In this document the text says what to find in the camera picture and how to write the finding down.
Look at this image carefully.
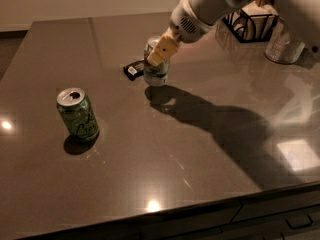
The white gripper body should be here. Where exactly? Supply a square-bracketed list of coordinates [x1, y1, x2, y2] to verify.
[165, 0, 213, 43]

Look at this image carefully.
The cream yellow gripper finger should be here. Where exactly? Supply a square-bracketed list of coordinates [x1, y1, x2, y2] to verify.
[147, 34, 180, 66]

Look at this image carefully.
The white green 7up can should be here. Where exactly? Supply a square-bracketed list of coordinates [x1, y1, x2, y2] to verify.
[144, 36, 170, 87]

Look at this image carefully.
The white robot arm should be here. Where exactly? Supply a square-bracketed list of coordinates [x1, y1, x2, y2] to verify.
[147, 0, 320, 66]

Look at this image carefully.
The green soda can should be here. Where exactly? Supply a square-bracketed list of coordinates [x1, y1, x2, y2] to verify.
[56, 87, 99, 142]

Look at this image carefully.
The black snack bar wrapper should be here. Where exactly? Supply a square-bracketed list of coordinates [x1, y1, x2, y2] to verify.
[123, 60, 144, 81]

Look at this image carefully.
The black wire basket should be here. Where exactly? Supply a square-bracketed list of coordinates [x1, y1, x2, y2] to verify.
[222, 0, 278, 43]

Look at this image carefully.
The black drawer handle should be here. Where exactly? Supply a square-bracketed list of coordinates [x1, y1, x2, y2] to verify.
[286, 215, 314, 230]

